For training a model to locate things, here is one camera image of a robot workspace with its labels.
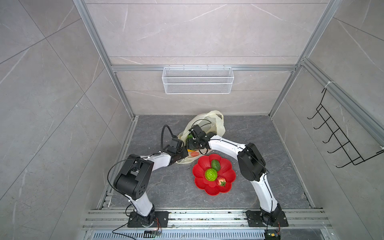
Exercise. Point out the dark green fake avocado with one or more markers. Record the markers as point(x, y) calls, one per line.
point(215, 164)

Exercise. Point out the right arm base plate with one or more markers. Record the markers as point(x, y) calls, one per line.
point(263, 219)

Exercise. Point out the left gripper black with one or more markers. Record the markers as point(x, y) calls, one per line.
point(186, 152)

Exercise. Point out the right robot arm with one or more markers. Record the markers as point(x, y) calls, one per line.
point(252, 167)

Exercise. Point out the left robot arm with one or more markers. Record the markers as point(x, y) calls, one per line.
point(133, 178)

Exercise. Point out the white wire mesh basket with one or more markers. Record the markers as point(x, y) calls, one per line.
point(197, 80)

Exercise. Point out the red flower-shaped plastic plate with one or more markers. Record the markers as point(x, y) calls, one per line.
point(226, 171)

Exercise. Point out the aluminium rail frame front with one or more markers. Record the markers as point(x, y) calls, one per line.
point(188, 224)

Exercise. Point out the light green fake fruit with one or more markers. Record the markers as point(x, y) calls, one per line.
point(211, 175)

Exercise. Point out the red fake strawberry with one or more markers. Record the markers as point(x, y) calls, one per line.
point(221, 182)

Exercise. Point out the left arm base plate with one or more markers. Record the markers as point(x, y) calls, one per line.
point(152, 220)

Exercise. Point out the black wire hook rack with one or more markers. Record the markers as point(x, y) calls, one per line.
point(338, 135)

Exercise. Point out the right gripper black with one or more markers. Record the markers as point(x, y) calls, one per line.
point(189, 144)

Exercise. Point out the cream plastic bag fruit print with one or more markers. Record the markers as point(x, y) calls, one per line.
point(212, 122)

